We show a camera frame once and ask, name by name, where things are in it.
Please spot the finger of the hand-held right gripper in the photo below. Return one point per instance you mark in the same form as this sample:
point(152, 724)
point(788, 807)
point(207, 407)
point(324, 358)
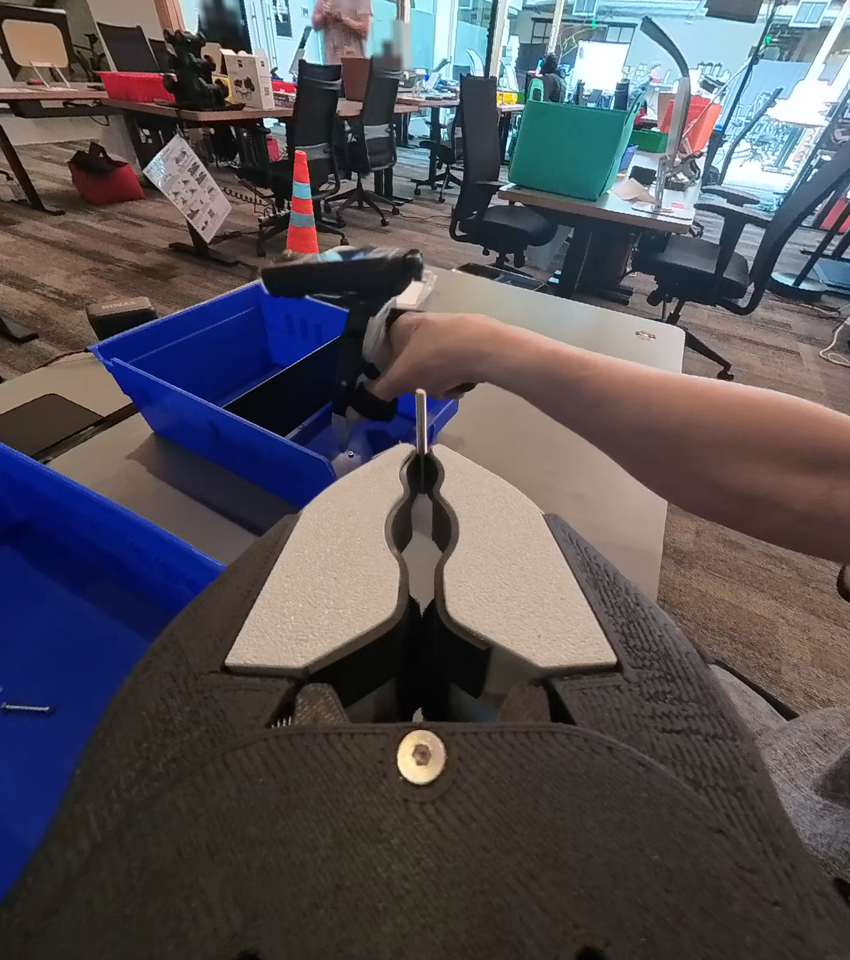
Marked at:
point(347, 435)

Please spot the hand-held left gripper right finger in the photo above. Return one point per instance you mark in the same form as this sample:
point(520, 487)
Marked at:
point(530, 592)

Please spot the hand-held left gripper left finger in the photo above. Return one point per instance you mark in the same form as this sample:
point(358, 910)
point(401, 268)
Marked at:
point(320, 592)

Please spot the long metal bolt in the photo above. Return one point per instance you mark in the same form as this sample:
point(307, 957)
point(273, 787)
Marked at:
point(421, 427)
point(27, 707)

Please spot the blue divided plastic bin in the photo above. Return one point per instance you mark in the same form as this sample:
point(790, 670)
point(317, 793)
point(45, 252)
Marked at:
point(169, 390)

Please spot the blue labelled plastic bin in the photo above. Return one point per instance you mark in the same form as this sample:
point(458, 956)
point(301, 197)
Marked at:
point(34, 600)

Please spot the person's right forearm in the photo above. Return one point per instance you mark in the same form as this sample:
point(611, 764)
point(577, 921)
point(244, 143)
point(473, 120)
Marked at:
point(695, 450)

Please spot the person's right hand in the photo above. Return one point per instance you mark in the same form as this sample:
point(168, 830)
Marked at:
point(425, 352)

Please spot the orange blue-striped traffic cone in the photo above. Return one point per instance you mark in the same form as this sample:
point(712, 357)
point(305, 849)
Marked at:
point(303, 210)

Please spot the black bin divider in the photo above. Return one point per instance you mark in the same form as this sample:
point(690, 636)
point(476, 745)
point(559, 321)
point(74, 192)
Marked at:
point(282, 397)

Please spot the white instruction sheet sign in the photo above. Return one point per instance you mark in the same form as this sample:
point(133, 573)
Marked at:
point(188, 187)

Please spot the white product box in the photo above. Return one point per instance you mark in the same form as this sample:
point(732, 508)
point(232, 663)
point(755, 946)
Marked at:
point(248, 79)

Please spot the red bag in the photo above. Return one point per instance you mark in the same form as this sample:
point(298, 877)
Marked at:
point(106, 180)

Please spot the black robot toy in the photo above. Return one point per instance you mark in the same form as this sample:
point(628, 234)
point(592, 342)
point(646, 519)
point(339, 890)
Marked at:
point(192, 71)

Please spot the green fabric bin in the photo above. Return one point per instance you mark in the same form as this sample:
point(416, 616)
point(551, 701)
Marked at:
point(567, 146)

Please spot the red plastic bin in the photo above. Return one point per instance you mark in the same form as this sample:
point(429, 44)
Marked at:
point(132, 86)

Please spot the black smartphone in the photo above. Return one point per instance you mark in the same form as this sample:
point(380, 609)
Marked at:
point(34, 424)

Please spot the white laptop stand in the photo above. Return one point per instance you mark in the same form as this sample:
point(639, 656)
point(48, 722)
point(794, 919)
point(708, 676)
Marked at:
point(49, 75)

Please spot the silver gooseneck desk lamp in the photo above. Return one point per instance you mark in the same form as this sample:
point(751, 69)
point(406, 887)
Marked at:
point(680, 112)

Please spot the black framed beige board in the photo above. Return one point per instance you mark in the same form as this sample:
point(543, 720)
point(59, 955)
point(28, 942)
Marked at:
point(31, 37)

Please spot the red basket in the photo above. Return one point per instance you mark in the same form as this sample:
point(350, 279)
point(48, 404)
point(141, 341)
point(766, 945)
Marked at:
point(699, 124)

